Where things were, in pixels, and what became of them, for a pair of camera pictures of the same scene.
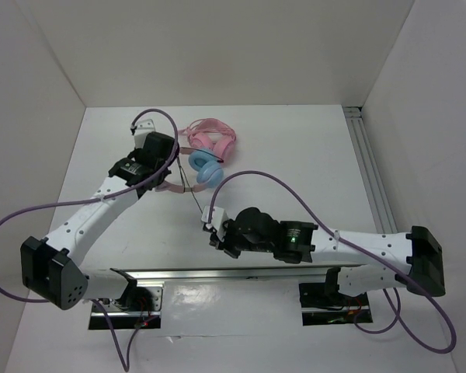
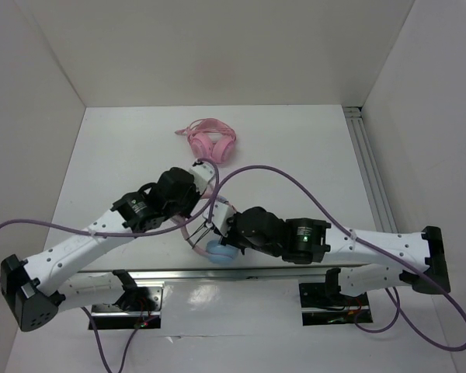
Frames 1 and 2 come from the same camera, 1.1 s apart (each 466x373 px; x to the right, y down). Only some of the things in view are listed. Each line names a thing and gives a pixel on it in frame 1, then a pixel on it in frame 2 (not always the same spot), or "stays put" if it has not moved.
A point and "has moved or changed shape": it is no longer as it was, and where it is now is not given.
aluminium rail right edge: [380, 209] stays put
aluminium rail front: [306, 274] stays put
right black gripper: [224, 245] stays put
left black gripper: [134, 153] → [195, 198]
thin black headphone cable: [182, 171] has moved or changed shape
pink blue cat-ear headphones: [207, 166] has moved or changed shape
